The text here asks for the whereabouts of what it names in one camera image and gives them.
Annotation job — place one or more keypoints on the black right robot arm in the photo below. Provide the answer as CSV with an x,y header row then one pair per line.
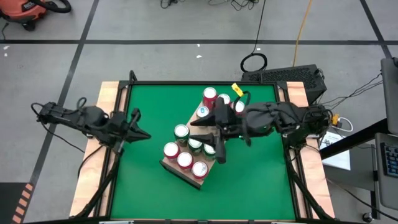
x,y
289,118

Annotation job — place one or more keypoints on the green mat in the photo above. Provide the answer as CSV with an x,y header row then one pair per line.
x,y
186,83

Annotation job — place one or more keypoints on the red Fanta soda can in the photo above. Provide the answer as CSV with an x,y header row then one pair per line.
x,y
200,168
171,150
240,106
209,92
185,159
225,97

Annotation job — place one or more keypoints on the orange shop vacuum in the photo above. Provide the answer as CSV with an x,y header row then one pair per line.
x,y
21,9

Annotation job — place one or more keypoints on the black keyboard with blue keys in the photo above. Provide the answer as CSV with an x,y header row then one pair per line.
x,y
391,160

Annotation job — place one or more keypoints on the flat computer monitor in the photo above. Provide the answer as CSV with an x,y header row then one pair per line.
x,y
390,93

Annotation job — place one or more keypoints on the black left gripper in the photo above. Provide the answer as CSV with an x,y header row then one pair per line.
x,y
124,127

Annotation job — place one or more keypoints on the black desk beam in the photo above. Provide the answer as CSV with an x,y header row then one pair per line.
x,y
351,141

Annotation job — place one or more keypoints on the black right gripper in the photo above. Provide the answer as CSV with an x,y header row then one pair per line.
x,y
231,124

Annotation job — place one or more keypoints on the black orange striped floor mat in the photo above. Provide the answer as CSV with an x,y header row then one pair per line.
x,y
7,202

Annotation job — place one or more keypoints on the black caster wheel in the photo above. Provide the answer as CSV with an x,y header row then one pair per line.
x,y
367,216

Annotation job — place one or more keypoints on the white printed paper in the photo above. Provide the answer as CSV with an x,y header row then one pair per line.
x,y
339,158

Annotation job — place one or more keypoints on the light wooden side board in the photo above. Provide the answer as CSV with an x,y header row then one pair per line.
x,y
321,186
87,174

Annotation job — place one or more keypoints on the dark grey desk surface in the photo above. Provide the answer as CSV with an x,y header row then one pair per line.
x,y
348,174

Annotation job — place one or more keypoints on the yellow tape tag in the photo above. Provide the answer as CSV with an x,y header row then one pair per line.
x,y
237,89

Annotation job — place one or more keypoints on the blue silver Red Bull can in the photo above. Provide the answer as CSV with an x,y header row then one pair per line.
x,y
202,111

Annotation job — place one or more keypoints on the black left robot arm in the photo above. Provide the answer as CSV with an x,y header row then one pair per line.
x,y
90,119

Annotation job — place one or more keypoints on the grey keyboard stand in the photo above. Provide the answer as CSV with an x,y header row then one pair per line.
x,y
388,193

